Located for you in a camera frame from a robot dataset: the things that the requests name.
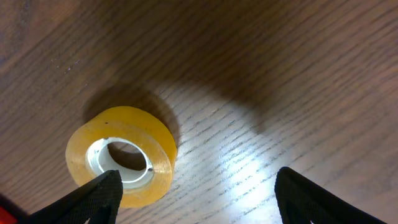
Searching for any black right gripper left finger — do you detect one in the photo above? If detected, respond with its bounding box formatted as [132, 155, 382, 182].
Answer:
[24, 170, 123, 224]

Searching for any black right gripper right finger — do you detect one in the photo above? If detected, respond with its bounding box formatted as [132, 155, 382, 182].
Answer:
[274, 167, 382, 224]

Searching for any yellow clear tape roll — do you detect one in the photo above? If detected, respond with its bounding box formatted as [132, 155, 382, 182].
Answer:
[65, 106, 177, 208]

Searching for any red stapler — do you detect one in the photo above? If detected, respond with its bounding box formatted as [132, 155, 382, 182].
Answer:
[0, 207, 17, 224]

